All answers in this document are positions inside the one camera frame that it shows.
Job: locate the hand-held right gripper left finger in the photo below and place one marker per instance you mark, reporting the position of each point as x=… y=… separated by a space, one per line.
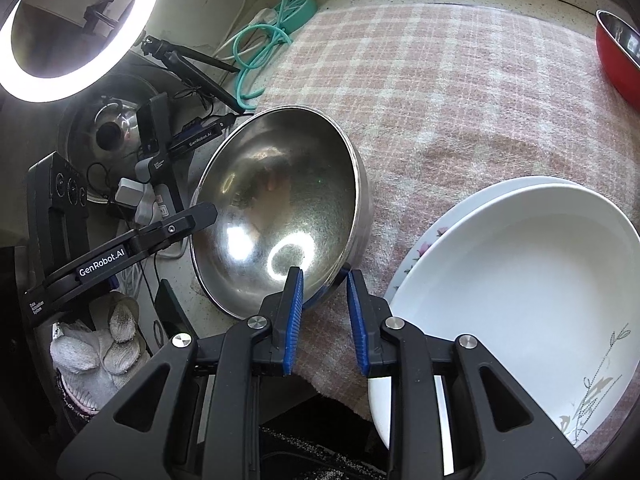
x=295 y=310

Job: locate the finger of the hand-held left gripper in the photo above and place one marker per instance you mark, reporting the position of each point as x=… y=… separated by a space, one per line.
x=150 y=237

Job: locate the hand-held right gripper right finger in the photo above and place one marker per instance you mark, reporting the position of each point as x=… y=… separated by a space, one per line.
x=357 y=320

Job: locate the large steel bowl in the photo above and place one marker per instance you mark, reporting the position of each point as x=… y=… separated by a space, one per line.
x=280 y=185

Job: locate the white plate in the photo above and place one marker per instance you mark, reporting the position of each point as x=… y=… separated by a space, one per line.
x=500 y=310

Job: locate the person's left hand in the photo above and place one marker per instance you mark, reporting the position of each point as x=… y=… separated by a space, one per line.
x=85 y=355

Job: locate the grey power adapter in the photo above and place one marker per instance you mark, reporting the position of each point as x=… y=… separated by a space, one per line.
x=130 y=192

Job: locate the pink floral plate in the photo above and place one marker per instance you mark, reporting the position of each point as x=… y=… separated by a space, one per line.
x=425 y=245

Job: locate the steel pot lid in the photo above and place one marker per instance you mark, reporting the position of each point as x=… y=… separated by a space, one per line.
x=110 y=120

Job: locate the spare hand-held gripper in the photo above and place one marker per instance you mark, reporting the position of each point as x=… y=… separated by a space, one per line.
x=155 y=130

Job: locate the black floor mat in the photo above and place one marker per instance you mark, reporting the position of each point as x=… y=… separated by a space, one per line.
x=320 y=450

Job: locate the black tripod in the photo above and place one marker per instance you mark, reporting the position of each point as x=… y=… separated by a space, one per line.
x=200 y=77

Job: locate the checked pink cloth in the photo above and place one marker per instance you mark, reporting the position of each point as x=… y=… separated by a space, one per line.
x=450 y=110

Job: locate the white power strip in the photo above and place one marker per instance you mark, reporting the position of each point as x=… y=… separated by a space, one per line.
x=260 y=16

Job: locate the red steel-lined bowl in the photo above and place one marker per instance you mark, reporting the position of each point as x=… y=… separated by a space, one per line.
x=612 y=70

